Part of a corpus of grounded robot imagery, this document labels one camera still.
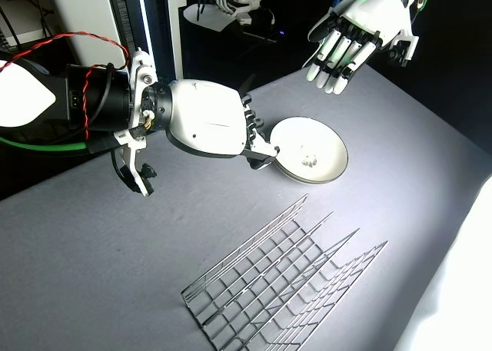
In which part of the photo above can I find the metal wire dish rack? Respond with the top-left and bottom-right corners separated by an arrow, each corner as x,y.
180,194 -> 389,351

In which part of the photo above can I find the red twisted cable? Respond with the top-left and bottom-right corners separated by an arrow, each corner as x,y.
0,31 -> 131,141

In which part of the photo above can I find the white round board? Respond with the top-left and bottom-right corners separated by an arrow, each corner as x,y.
183,3 -> 247,33

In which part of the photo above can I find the grey table cloth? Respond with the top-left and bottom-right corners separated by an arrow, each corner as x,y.
0,62 -> 492,351

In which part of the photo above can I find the white cabinet with black strip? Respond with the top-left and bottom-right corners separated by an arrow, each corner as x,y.
38,0 -> 184,79

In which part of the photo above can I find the white plate with dark rim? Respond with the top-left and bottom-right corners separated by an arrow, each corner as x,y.
271,157 -> 349,186
268,116 -> 349,183

